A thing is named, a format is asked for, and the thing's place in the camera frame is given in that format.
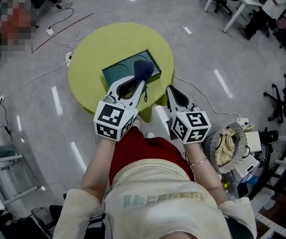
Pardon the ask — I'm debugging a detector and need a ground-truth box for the person's left forearm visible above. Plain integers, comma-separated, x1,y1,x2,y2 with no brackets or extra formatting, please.
81,137,118,204

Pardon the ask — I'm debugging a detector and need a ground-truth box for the white metal shelf rack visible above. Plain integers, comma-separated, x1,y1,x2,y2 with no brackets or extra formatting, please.
254,208,286,239

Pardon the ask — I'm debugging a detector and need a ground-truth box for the long white cable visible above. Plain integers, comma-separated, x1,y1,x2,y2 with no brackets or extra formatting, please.
2,62,70,99
174,75,241,116

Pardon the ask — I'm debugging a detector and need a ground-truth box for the yellow-green round tablecloth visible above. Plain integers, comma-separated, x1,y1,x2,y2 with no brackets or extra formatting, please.
68,21,175,123

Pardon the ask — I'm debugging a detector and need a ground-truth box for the green plastic tray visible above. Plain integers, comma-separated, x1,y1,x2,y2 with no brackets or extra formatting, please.
102,49,161,89

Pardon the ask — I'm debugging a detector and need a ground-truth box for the plain white box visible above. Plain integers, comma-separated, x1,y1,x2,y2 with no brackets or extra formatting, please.
245,130,262,154

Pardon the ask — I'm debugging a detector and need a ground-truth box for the white perforated plastic basket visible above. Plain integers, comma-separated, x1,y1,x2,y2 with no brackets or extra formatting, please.
236,155,261,178

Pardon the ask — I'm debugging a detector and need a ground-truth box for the red skirt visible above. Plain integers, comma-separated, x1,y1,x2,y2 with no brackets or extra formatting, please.
109,127,193,186

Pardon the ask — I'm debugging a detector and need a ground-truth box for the white metal table frame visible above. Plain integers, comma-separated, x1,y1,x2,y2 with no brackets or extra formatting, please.
0,154,39,209

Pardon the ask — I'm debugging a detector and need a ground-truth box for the grey pleated basket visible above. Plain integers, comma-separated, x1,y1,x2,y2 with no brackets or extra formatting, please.
204,122,248,174

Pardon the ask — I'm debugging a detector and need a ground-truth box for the cream printed t-shirt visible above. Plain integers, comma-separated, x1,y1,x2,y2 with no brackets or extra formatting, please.
53,159,258,239

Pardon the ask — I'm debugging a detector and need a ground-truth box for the gold bracelet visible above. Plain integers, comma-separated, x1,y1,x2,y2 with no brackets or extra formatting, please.
186,154,208,166

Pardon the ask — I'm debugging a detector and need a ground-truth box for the beige crumpled cloth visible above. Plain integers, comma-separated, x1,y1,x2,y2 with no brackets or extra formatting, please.
215,128,236,165

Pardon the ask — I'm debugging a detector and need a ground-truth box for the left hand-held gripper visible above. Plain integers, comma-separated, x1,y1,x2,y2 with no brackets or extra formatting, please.
93,75,148,142

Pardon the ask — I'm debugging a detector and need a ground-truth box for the white office desk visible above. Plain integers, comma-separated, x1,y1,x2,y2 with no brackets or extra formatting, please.
204,0,263,33

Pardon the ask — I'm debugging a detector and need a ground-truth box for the person's right forearm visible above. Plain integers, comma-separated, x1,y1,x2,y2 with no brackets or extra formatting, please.
182,142,230,204

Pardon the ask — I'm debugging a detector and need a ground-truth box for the dark blue cloth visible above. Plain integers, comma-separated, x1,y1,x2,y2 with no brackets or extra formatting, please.
132,60,155,103

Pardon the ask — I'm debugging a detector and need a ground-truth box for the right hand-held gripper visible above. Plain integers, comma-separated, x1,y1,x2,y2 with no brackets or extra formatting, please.
166,85,212,144

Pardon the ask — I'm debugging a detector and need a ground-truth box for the black device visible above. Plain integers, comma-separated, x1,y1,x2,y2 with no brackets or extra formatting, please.
259,130,280,142

